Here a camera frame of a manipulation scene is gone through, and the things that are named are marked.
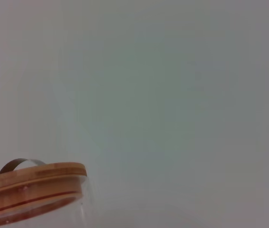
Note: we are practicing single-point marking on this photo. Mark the round wooden jar lid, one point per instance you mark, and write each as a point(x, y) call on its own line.
point(30, 180)

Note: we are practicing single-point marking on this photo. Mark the glass drink dispenser jar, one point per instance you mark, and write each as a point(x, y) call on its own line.
point(53, 213)

